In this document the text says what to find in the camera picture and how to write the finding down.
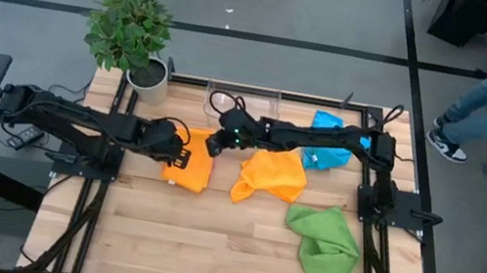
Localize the green microfiber towel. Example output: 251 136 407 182
275 198 369 273

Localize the clear plastic bin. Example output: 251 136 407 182
201 75 286 128

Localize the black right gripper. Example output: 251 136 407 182
202 105 274 166

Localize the black power adapter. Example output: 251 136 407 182
5 122 46 156

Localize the green leafy plant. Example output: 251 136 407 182
79 0 179 80

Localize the white plant pot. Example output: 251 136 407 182
122 52 174 108

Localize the black floor cabinet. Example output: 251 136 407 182
424 0 487 53

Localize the blue microfiber towel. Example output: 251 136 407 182
299 108 376 180

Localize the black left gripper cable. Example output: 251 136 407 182
161 115 196 149

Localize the black metal table frame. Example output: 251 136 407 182
15 37 480 273

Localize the orange microfiber towel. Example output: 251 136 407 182
158 122 221 196
228 141 313 215

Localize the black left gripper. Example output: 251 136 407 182
139 114 198 172

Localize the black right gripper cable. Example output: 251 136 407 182
205 88 250 121

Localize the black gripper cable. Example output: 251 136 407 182
161 115 196 149
205 88 250 121

